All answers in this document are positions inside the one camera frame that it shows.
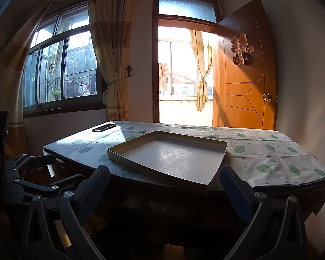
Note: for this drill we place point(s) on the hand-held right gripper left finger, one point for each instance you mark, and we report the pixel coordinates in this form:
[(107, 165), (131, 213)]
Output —
[(93, 192)]

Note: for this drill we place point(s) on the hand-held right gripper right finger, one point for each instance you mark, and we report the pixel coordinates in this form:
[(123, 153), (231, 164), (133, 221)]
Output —
[(233, 187)]

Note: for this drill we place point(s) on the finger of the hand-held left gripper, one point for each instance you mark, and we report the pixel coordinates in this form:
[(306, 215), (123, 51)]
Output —
[(38, 160), (51, 188)]

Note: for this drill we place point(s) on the shallow cardboard tray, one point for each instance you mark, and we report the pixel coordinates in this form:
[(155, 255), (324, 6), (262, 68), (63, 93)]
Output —
[(173, 157)]

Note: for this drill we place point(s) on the white tablecloth with green print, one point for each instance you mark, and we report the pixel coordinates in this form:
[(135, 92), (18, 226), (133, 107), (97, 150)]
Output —
[(260, 151)]

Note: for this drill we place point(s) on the yellow checked side curtain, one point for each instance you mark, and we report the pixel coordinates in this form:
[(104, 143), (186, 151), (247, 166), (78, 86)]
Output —
[(8, 81)]

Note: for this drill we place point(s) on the dark wooden table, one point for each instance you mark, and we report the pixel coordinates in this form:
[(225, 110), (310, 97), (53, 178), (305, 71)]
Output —
[(287, 195)]

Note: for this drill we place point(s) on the black smartphone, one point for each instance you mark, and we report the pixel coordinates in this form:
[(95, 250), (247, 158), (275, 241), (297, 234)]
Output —
[(104, 127)]

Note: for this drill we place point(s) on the small hanging window ornament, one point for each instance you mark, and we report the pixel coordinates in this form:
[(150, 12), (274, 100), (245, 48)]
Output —
[(52, 67)]

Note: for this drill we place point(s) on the laundry hanging outside window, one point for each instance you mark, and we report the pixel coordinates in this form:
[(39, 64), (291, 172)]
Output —
[(81, 86)]

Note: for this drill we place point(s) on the brass door knob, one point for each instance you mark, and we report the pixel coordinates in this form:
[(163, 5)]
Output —
[(267, 97)]

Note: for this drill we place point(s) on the large sliding glass window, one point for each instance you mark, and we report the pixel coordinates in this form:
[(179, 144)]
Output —
[(70, 67)]

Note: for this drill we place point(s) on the orange wooden door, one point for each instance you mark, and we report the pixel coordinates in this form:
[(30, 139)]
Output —
[(246, 86)]

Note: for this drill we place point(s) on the dark metal curtain hook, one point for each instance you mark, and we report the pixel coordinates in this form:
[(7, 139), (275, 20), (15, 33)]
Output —
[(129, 70)]

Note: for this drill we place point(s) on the yellow tied balcony curtain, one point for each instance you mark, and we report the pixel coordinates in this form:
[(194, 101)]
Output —
[(203, 59)]

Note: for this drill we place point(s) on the yellow tied window curtain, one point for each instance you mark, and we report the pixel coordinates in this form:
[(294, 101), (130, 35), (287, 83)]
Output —
[(111, 46)]

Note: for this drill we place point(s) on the pale cut-out door ornament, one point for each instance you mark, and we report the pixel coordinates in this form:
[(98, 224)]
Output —
[(241, 48)]

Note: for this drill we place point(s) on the frosted transom window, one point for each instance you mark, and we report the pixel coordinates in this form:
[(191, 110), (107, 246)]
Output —
[(187, 6)]

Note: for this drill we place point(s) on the brown wooden door frame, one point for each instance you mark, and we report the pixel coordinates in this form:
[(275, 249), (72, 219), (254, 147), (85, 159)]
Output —
[(155, 59)]

